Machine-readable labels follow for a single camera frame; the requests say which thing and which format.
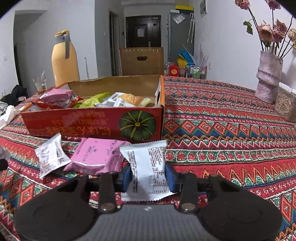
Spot white crumpled cloth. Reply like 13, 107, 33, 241
0, 105, 25, 130

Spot dark entrance door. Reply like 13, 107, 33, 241
125, 16, 161, 48

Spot white snack packet with biscuit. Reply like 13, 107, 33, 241
94, 92, 133, 108

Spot pink snack packet in box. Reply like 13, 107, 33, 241
39, 89, 74, 103

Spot blue and yellow dustpan set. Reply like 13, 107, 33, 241
177, 50, 195, 68

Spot clear drinking glass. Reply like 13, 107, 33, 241
33, 71, 47, 93

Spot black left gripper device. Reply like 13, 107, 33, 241
0, 146, 11, 171

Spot patterned red tablecloth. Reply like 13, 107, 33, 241
1, 76, 295, 240

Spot grey refrigerator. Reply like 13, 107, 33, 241
168, 12, 194, 63

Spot dried pink roses bouquet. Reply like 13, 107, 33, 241
234, 0, 295, 58

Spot white umbrella hanging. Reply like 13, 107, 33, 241
187, 13, 195, 43

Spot pink snack packet on table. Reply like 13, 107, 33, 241
63, 138, 130, 176

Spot red canister on floor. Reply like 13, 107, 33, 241
168, 64, 179, 77

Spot brown cardboard box with handle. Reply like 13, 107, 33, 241
119, 47, 164, 76

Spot yellow box on fridge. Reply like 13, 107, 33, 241
175, 5, 194, 11

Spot orange cardboard snack box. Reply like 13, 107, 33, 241
21, 75, 165, 143

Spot green snack packet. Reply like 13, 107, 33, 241
72, 92, 111, 108

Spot yellow thermos jug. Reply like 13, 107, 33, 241
51, 30, 80, 86

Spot small white snack packet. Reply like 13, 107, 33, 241
35, 133, 71, 178

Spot wire rack with bottles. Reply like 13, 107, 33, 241
185, 65, 207, 79

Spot red snack packet in box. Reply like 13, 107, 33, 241
32, 95, 83, 110

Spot white snack packet with label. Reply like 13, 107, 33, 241
119, 140, 173, 202

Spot pink ceramic vase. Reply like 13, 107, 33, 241
255, 51, 283, 104

